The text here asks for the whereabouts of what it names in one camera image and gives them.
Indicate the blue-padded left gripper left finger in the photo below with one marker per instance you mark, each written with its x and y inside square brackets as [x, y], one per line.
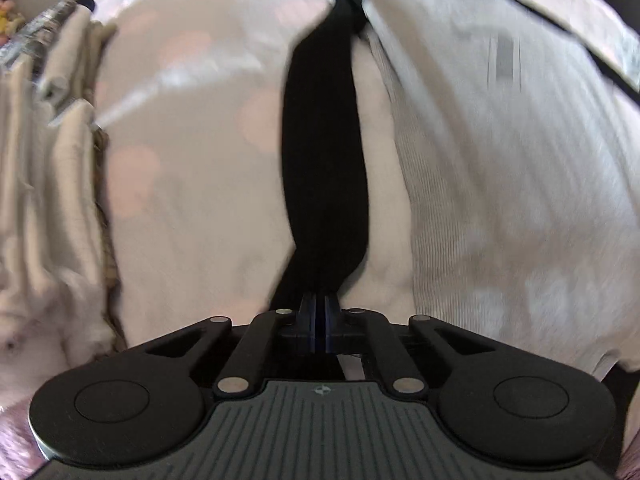
[307, 320]

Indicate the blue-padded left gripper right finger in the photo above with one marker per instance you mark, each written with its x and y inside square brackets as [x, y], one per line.
[328, 316]

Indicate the grey and black sweater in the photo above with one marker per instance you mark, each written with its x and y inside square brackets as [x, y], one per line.
[518, 159]

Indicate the pink polka dot bedsheet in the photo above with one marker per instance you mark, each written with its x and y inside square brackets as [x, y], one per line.
[190, 93]

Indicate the beige folded garment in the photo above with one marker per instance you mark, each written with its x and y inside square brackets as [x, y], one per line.
[57, 263]

